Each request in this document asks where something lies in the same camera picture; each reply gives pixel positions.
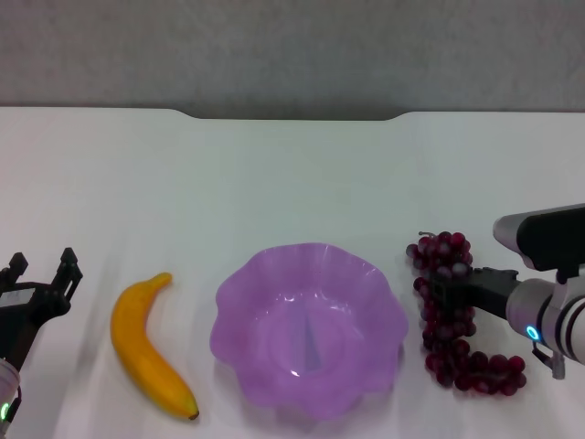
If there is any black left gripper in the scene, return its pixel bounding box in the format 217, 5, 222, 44
0, 247, 84, 369

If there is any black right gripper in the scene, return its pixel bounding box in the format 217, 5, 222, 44
427, 267, 520, 321

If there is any dark red grape bunch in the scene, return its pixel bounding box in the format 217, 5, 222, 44
405, 230, 527, 397

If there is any yellow banana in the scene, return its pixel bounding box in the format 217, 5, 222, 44
110, 272, 201, 422

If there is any purple wavy plastic plate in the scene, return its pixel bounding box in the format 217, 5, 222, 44
208, 241, 410, 423

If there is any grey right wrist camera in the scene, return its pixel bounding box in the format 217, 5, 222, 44
493, 204, 585, 284

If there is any right wrist cable with plug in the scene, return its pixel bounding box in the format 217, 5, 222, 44
531, 341, 568, 380

